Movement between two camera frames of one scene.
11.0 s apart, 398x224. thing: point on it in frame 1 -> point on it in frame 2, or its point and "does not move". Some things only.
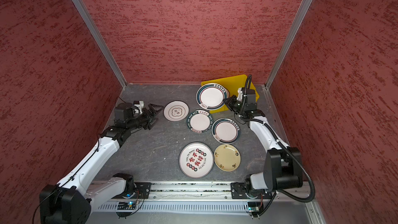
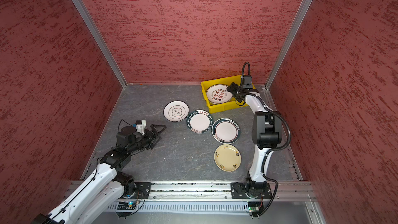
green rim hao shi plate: [199, 121] does not move
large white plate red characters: [196, 160] -> [218, 94]
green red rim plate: [225, 130] does not move
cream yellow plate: [227, 157] does not move
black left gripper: [151, 106] -> [155, 140]
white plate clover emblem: [175, 111] does not move
